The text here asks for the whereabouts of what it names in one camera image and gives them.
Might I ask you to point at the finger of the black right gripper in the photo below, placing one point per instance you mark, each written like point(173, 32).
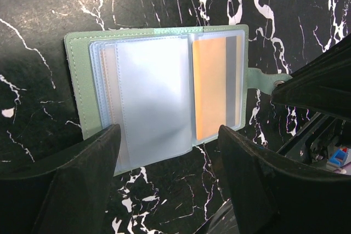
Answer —
point(322, 85)

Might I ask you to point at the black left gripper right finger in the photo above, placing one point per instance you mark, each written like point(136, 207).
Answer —
point(273, 194)

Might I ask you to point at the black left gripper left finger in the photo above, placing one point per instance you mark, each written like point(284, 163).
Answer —
point(66, 192)

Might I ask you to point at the gold striped credit card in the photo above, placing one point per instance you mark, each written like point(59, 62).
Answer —
point(217, 68)

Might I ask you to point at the mint green card holder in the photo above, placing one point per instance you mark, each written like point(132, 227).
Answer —
point(142, 79)

